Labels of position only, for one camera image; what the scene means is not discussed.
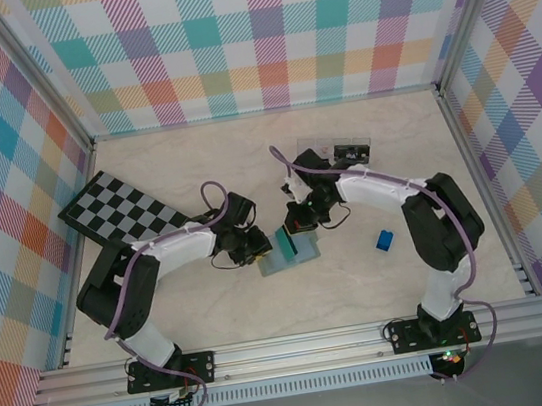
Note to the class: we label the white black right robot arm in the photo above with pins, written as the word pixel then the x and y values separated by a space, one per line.
pixel 440 224

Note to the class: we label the aluminium frame post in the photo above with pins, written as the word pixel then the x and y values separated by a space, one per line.
pixel 471 8
pixel 36 77

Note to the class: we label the blue toy block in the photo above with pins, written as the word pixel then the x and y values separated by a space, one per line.
pixel 384 241

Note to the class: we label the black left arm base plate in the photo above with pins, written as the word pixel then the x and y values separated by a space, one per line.
pixel 200 367

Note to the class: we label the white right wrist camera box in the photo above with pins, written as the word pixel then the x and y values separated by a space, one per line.
pixel 296 188

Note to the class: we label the teal credit card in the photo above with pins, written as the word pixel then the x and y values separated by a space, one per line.
pixel 288 246

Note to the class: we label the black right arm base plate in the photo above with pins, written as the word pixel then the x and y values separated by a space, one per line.
pixel 406 338

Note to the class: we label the black credit card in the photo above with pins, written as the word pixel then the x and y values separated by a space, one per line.
pixel 352 153

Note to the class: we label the aluminium back floor rail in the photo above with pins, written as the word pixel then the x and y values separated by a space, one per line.
pixel 263 112

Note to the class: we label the sage green card holder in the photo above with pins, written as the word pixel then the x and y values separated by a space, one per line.
pixel 308 250

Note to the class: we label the clear plastic compartment tray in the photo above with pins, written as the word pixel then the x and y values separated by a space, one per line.
pixel 313 142

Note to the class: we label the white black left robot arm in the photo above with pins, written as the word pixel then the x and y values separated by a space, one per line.
pixel 122 294

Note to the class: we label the aluminium side floor rail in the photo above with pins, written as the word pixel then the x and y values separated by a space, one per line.
pixel 88 163
pixel 459 136

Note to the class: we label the black grey checkerboard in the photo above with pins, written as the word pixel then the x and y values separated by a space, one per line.
pixel 110 210

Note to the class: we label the aluminium mounting rail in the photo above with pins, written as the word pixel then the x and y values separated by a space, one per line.
pixel 297 353

